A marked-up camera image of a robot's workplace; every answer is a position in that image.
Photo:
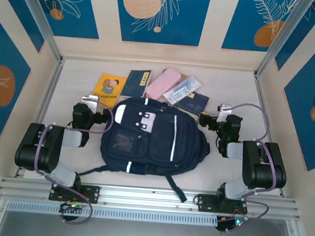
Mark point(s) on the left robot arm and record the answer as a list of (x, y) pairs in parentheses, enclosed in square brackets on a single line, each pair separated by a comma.
[(32, 145)]

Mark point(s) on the blue wall poster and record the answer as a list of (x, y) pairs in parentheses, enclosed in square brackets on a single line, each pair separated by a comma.
[(20, 7), (307, 35)]

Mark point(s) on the aluminium frame post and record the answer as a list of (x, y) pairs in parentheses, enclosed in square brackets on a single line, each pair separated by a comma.
[(41, 20), (288, 33)]

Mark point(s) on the blue poster large orange circle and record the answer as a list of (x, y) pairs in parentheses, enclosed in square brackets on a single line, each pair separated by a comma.
[(2, 53)]

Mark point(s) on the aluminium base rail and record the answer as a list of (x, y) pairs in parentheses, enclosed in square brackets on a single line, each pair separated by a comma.
[(149, 198)]

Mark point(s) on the clear pouch blue print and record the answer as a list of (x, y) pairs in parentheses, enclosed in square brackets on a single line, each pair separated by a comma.
[(180, 92)]

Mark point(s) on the blue poster beige circle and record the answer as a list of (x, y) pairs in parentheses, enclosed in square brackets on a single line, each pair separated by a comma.
[(184, 14)]

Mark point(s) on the pink pencil case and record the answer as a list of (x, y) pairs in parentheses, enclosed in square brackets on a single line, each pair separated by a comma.
[(162, 83)]

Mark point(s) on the blue poster orange circle fern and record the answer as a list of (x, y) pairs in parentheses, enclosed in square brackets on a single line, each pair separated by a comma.
[(239, 25)]

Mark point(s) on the dark blue book small label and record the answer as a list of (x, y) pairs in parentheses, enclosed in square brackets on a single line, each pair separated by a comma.
[(196, 102)]

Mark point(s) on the blue poster dark circle flower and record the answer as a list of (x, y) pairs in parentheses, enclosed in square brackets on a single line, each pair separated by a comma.
[(300, 109)]

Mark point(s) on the blue book large yellow label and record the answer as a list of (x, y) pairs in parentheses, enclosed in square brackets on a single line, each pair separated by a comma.
[(134, 83)]

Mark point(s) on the navy blue backpack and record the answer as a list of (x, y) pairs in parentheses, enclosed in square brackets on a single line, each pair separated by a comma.
[(158, 140)]

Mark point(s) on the blue poster white lily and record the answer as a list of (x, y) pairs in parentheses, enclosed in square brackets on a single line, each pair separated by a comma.
[(83, 18)]

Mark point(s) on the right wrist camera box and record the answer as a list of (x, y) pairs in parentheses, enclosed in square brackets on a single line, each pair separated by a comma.
[(225, 107)]

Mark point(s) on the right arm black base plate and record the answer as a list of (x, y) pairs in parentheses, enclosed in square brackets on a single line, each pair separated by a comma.
[(205, 203)]

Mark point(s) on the yellow cartoon book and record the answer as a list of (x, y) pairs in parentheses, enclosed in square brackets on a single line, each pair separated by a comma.
[(107, 85)]

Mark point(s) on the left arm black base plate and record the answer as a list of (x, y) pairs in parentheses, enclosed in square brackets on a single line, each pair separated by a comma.
[(91, 194)]

